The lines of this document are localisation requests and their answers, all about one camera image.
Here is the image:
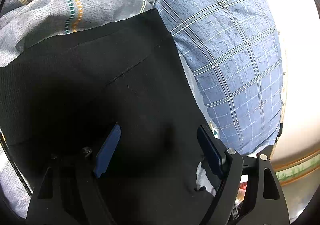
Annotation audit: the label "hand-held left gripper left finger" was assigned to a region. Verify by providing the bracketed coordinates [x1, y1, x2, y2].
[26, 122, 122, 225]

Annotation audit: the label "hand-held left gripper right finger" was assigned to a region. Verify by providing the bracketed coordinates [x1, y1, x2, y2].
[197, 124, 290, 225]

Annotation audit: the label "black pants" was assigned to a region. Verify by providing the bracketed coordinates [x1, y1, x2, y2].
[0, 8, 215, 225]

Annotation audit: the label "wooden trim strip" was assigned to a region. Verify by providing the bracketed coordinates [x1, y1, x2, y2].
[271, 149, 320, 186]

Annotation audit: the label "blue plaid cloth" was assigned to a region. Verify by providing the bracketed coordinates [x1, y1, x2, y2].
[144, 0, 284, 155]

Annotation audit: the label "grey printed bedsheet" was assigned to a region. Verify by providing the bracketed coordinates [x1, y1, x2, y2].
[0, 0, 165, 218]

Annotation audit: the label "black cable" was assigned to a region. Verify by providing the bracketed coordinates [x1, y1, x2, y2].
[0, 132, 34, 192]

